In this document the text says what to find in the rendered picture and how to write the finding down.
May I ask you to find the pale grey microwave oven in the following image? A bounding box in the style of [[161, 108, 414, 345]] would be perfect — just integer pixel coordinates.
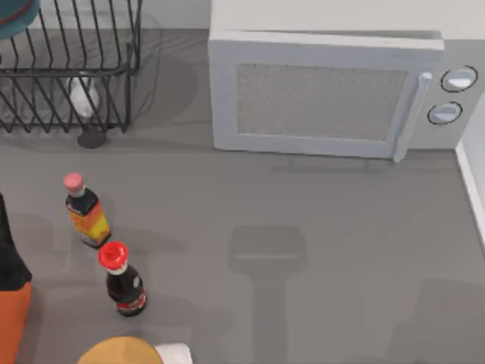
[[207, 0, 485, 164]]

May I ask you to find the microwave oven door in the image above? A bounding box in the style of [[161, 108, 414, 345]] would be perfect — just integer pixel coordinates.
[[207, 29, 445, 159]]

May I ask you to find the black wire dish rack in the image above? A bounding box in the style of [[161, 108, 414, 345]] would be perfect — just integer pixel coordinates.
[[0, 0, 144, 134]]

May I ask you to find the teal bowl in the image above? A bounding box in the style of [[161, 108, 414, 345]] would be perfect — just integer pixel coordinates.
[[0, 0, 41, 41]]

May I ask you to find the white box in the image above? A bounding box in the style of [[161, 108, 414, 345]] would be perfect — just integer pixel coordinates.
[[153, 342, 192, 364]]

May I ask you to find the small microwave knob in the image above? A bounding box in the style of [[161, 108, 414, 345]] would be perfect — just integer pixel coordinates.
[[427, 101, 463, 125]]

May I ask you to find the dark bottle with pink cap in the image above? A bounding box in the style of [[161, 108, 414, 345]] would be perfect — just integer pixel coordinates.
[[63, 172, 111, 249]]

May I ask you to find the dark bottle with red cap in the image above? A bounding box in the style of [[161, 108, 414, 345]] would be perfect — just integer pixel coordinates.
[[97, 240, 148, 319]]

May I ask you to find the white cabinet edge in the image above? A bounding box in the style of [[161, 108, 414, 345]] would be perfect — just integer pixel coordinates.
[[455, 90, 485, 259]]

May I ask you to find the yellow bread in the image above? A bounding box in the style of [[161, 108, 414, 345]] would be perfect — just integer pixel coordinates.
[[77, 335, 164, 364]]

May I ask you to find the white cup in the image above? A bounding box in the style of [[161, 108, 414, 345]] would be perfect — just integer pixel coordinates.
[[66, 77, 100, 118]]

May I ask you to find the microwave door handle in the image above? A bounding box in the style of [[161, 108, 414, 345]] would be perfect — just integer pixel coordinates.
[[393, 71, 433, 164]]

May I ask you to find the large microwave knob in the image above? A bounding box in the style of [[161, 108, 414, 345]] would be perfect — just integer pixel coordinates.
[[440, 64, 478, 93]]

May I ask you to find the black and orange bottle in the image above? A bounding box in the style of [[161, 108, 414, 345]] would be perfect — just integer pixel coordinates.
[[0, 192, 33, 364]]

